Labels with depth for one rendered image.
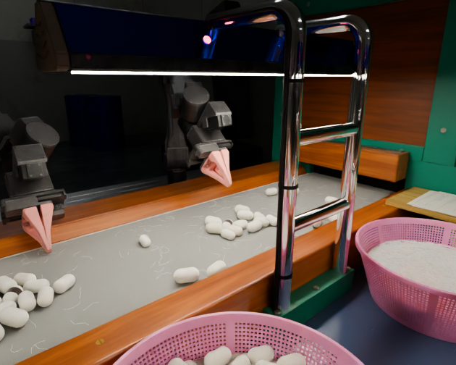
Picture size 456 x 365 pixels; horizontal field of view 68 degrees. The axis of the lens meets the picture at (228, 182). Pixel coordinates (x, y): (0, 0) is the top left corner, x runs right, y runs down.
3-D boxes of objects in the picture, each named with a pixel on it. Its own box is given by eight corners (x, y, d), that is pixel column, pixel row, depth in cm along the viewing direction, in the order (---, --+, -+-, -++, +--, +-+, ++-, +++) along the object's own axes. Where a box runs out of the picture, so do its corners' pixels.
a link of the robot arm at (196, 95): (220, 103, 72) (209, 65, 78) (179, 104, 70) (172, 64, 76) (211, 137, 82) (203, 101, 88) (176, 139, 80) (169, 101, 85)
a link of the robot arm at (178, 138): (189, 167, 108) (183, 60, 101) (168, 169, 106) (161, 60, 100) (185, 164, 114) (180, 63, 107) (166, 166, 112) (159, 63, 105)
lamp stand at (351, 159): (198, 283, 62) (190, 13, 49) (273, 249, 74) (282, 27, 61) (276, 342, 48) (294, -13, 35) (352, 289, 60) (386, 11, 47)
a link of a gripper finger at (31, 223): (80, 234, 58) (64, 190, 62) (34, 246, 54) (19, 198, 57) (76, 250, 63) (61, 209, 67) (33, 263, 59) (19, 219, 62)
